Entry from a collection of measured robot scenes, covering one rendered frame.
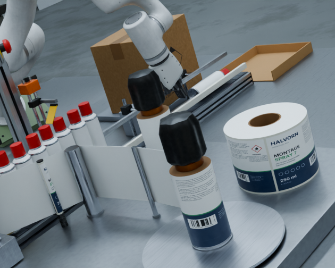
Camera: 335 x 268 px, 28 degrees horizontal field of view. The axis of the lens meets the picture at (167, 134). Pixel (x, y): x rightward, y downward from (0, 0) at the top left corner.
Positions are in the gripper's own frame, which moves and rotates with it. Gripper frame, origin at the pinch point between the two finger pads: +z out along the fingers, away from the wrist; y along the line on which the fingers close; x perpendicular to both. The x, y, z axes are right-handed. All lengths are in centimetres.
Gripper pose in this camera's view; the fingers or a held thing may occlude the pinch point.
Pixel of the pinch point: (180, 92)
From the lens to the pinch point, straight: 223.6
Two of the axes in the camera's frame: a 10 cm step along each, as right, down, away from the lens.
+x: 7.4, 0.3, -6.7
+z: 4.7, 6.9, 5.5
